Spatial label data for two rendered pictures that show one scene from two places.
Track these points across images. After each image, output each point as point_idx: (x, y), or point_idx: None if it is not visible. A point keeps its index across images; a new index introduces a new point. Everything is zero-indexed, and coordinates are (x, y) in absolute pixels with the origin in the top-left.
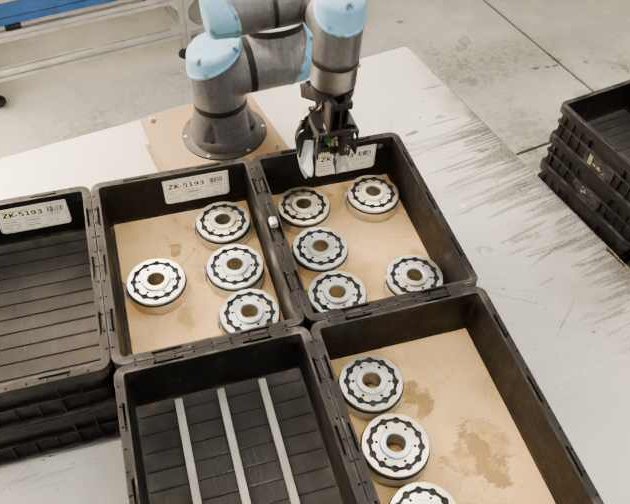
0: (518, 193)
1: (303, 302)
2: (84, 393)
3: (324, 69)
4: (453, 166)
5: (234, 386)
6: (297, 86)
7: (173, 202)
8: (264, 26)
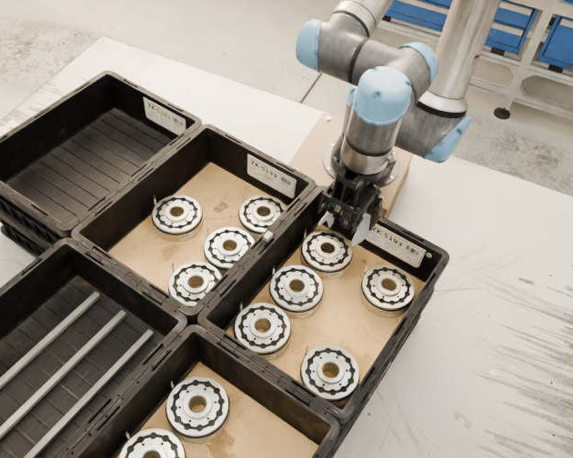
0: (558, 410)
1: (209, 304)
2: (55, 238)
3: (346, 139)
4: (527, 336)
5: (135, 319)
6: (478, 175)
7: (252, 175)
8: (338, 75)
